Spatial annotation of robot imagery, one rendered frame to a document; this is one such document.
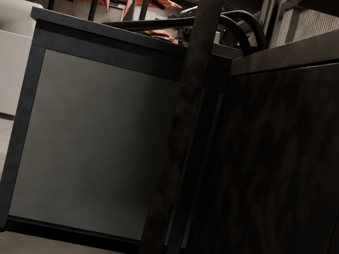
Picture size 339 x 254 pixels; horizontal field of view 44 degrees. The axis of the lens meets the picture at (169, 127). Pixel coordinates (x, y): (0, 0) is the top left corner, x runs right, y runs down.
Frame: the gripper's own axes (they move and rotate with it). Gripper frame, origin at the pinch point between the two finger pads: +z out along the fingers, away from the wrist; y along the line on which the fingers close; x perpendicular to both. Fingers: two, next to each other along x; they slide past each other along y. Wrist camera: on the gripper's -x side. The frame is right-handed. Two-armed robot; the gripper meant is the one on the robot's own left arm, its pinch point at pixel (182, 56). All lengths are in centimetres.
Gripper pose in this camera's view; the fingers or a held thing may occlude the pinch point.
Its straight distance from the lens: 221.1
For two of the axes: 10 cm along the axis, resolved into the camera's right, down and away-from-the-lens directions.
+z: -0.4, 9.1, -4.2
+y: 9.1, 2.0, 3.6
